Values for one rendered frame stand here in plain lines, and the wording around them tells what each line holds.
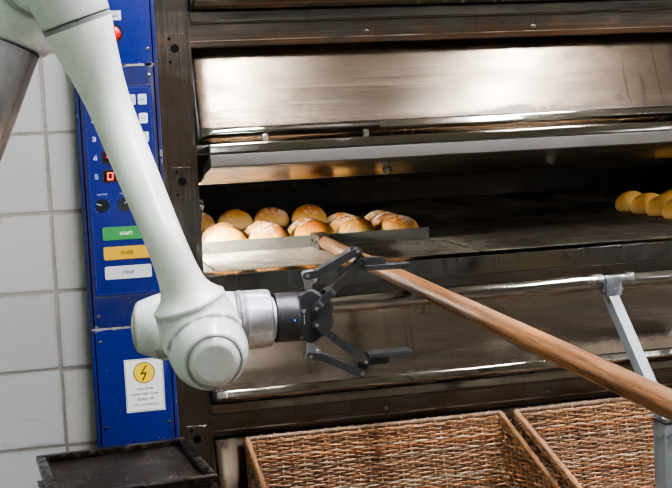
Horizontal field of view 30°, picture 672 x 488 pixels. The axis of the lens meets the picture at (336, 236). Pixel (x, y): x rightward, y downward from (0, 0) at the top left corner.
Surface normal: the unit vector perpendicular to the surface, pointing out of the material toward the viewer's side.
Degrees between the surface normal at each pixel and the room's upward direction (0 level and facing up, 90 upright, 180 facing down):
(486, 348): 70
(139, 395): 90
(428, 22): 90
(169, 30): 90
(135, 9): 90
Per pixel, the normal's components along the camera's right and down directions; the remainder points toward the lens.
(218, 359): 0.27, 0.29
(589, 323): 0.21, -0.25
